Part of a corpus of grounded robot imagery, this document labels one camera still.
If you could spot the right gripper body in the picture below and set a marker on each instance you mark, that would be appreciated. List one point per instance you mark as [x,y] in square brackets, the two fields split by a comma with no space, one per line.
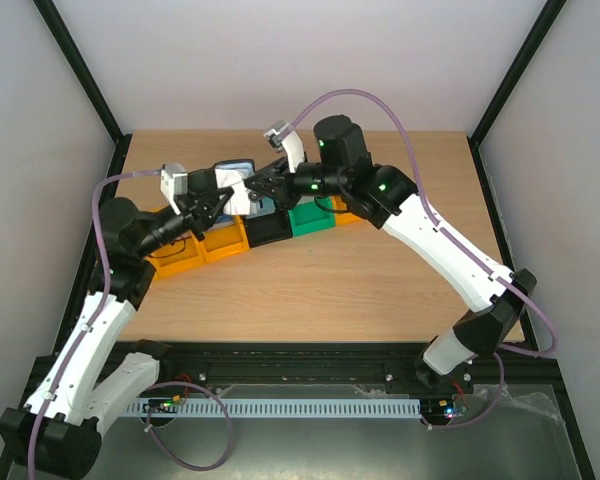
[284,185]

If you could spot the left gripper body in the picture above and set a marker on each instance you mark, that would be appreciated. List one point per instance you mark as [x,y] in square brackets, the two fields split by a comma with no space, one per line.
[183,201]

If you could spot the black leather card holder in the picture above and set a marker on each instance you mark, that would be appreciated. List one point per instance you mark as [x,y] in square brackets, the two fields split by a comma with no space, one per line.
[232,173]

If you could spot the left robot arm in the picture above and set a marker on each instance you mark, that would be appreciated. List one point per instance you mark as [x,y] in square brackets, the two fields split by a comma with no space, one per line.
[60,428]

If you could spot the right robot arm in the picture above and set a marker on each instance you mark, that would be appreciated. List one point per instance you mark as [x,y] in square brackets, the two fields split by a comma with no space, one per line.
[392,202]

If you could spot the green bin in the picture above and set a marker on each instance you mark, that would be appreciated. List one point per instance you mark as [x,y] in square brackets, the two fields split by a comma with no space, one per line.
[311,215]

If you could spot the black bin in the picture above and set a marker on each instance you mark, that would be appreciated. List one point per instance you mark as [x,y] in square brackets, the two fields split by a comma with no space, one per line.
[266,229]

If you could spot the far left yellow bin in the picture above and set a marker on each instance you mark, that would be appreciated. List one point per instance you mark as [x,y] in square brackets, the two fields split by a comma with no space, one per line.
[182,255]

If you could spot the right yellow bin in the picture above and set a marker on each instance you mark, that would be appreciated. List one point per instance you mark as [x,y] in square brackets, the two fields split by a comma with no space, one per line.
[342,215]

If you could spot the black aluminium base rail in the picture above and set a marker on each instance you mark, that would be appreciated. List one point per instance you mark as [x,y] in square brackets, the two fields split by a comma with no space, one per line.
[392,365]

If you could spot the white slotted cable duct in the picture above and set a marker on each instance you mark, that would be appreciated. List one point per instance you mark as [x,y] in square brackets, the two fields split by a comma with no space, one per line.
[365,408]

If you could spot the left frame post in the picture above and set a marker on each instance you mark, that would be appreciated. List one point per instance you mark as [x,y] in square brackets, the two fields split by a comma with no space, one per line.
[72,54]

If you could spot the frame post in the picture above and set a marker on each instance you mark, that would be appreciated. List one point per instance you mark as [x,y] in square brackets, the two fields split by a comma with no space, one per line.
[72,54]
[525,54]

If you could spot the right frame post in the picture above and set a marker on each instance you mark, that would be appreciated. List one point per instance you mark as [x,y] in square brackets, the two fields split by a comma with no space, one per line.
[525,54]

